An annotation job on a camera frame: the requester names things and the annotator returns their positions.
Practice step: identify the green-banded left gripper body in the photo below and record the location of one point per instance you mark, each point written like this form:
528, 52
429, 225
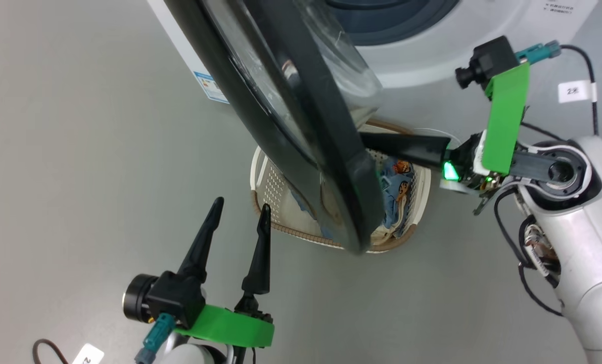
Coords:
230, 328

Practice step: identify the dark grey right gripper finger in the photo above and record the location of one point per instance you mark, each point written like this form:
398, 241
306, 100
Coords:
412, 147

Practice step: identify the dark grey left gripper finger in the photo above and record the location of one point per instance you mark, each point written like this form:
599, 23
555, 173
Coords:
260, 263
202, 247

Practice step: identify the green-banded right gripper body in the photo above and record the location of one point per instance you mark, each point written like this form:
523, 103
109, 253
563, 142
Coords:
505, 121

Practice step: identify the blue cartoon print garment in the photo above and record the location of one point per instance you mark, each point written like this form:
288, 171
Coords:
398, 187

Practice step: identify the black-rimmed glass washer door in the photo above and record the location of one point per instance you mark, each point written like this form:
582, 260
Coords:
341, 151

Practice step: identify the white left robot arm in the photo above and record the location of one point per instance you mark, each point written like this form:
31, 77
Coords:
194, 355

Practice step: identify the cream perforated laundry basket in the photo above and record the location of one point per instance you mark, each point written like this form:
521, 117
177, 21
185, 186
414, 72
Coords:
273, 197

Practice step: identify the white front-load washing machine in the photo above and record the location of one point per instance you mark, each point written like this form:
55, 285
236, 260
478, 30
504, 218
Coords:
432, 60

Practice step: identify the blue energy label sticker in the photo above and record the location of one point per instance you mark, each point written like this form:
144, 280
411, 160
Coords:
211, 87

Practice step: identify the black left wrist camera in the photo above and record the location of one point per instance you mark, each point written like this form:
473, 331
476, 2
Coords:
172, 298

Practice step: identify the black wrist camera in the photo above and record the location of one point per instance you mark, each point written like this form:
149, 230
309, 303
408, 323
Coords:
172, 298
488, 58

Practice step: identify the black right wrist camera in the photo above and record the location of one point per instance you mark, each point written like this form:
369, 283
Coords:
488, 58

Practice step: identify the teal left camera connector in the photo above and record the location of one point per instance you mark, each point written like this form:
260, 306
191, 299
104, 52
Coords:
155, 336

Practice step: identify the teal camera connector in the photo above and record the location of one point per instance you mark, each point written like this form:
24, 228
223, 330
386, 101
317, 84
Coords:
536, 52
155, 336

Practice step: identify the teal right camera connector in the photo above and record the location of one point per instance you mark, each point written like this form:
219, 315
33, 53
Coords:
536, 52

